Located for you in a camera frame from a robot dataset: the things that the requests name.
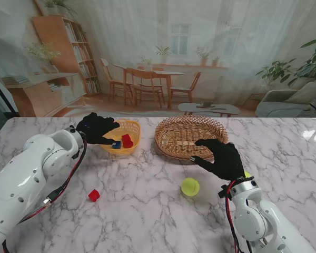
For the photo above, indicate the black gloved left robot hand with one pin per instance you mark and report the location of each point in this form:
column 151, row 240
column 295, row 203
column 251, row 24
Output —
column 94, row 129

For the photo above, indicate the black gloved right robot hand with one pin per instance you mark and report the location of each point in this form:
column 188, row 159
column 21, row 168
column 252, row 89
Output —
column 226, row 160

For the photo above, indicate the yellow-green tennis ball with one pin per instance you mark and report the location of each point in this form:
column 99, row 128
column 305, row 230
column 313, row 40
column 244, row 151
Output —
column 190, row 186
column 247, row 174

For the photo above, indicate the blue toy block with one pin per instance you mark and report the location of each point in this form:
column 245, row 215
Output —
column 117, row 145

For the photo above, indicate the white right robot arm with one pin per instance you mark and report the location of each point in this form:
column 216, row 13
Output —
column 252, row 218

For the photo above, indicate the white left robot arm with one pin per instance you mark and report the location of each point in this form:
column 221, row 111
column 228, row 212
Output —
column 21, row 179

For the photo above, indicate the yellow plastic mesh basket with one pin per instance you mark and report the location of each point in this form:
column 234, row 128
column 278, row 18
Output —
column 131, row 129

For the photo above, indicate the oval wicker basket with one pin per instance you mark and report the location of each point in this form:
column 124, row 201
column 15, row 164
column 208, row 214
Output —
column 179, row 131

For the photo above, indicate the black backdrop stand pole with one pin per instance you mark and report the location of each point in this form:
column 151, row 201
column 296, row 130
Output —
column 4, row 97

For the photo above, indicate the dining room print backdrop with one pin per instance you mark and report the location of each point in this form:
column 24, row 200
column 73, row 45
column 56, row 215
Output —
column 147, row 39

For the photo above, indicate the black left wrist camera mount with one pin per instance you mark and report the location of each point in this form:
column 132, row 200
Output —
column 76, row 155

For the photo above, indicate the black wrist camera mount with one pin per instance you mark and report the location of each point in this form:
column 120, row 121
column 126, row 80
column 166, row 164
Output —
column 221, row 193
column 76, row 155

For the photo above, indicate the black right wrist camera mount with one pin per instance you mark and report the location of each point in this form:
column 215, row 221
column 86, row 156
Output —
column 221, row 193

